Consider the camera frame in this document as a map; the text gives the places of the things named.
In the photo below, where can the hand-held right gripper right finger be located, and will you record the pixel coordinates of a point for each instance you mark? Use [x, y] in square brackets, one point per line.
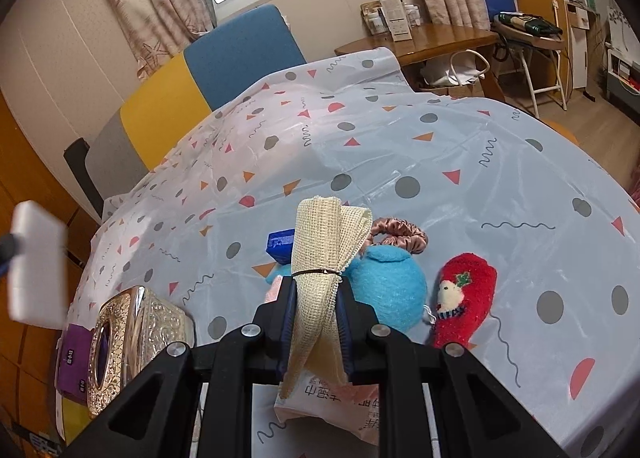
[345, 333]

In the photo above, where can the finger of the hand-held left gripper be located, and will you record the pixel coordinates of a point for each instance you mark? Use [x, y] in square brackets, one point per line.
[6, 245]

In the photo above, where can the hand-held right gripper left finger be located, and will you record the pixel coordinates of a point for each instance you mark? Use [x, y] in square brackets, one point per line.
[287, 320]

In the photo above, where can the white rectangular block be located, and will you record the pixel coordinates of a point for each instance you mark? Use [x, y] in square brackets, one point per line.
[37, 263]

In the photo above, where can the blue tissue pack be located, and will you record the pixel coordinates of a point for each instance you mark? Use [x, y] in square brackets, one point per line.
[280, 243]

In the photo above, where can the beige mesh cloth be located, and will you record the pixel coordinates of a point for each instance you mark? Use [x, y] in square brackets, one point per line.
[320, 238]

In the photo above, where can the blue felt ball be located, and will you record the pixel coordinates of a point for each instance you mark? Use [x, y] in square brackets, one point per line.
[390, 283]

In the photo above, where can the orange wooden wardrobe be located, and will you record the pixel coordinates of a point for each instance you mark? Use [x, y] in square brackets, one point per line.
[30, 173]

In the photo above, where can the white printed plastic packet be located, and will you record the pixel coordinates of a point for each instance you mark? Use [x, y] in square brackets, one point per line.
[330, 408]

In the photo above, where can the pink satin scrunchie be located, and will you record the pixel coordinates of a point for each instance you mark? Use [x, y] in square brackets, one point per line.
[400, 227]

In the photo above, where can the purple packet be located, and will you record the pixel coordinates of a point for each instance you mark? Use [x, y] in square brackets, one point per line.
[72, 358]

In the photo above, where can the red christmas sock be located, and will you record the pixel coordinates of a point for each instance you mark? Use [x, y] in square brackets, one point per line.
[475, 278]

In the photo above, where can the silver ornate tissue box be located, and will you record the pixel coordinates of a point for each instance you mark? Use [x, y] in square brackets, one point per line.
[145, 323]

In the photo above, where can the printed plastic tablecloth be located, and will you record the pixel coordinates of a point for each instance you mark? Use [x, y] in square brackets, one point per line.
[400, 148]

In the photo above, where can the multicoloured panel headboard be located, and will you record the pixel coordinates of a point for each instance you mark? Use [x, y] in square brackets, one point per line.
[240, 48]

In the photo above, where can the white tote bag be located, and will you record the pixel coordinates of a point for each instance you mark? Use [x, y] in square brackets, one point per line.
[470, 56]

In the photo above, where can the wooden table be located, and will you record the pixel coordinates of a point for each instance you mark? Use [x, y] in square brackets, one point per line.
[440, 41]

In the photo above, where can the beige carton box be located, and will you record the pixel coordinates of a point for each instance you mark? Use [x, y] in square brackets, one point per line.
[372, 18]

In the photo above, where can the white carton box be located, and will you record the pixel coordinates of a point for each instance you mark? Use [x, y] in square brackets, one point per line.
[395, 16]

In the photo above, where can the dark green bottle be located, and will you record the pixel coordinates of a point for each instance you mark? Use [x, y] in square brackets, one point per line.
[530, 24]

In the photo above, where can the white low cabinet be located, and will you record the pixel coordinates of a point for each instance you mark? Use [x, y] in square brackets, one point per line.
[622, 73]

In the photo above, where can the wooden board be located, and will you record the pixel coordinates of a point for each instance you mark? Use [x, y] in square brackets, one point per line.
[537, 3]

